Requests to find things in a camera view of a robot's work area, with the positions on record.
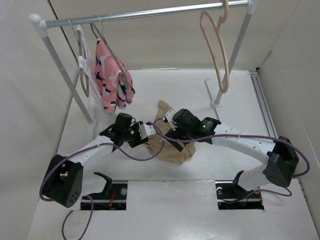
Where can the aluminium rail right side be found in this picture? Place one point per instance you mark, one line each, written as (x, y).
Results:
(263, 105)

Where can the white garment on hanger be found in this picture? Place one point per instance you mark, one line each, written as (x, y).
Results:
(90, 71)

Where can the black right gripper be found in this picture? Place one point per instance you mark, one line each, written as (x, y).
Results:
(176, 132)

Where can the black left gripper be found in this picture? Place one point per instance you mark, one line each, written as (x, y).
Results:
(138, 140)

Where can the white clothes rack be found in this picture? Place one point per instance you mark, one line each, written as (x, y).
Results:
(41, 26)

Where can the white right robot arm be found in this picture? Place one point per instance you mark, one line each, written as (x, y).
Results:
(277, 156)

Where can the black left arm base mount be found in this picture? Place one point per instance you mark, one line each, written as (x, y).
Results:
(107, 194)

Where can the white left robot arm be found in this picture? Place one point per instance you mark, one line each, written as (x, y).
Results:
(63, 181)

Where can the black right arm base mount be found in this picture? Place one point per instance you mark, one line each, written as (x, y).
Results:
(231, 196)

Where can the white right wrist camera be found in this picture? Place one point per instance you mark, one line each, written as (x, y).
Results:
(169, 117)

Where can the beige t shirt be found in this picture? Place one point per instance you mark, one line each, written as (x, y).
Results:
(169, 153)

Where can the pink patterned shirt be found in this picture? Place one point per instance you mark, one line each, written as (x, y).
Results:
(113, 92)

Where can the grey hanger with pink shirt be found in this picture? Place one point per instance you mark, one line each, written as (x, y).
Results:
(96, 32)

